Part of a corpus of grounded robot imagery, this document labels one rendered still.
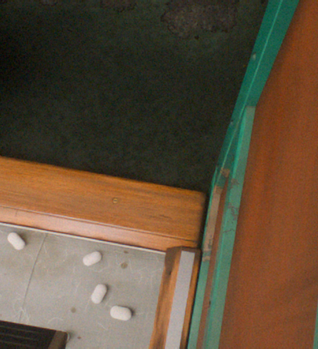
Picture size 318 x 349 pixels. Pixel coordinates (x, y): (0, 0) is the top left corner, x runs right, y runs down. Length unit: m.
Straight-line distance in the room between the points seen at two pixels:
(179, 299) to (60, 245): 0.27
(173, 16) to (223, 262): 1.60
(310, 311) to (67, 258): 0.96
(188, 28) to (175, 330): 1.30
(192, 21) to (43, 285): 1.22
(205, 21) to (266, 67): 1.57
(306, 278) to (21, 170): 0.98
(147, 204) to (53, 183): 0.17
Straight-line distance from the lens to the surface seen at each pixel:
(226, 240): 0.68
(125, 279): 1.21
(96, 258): 1.20
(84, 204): 1.21
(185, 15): 2.21
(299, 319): 0.30
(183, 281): 1.08
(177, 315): 1.08
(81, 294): 1.21
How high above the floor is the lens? 1.94
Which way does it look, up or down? 75 degrees down
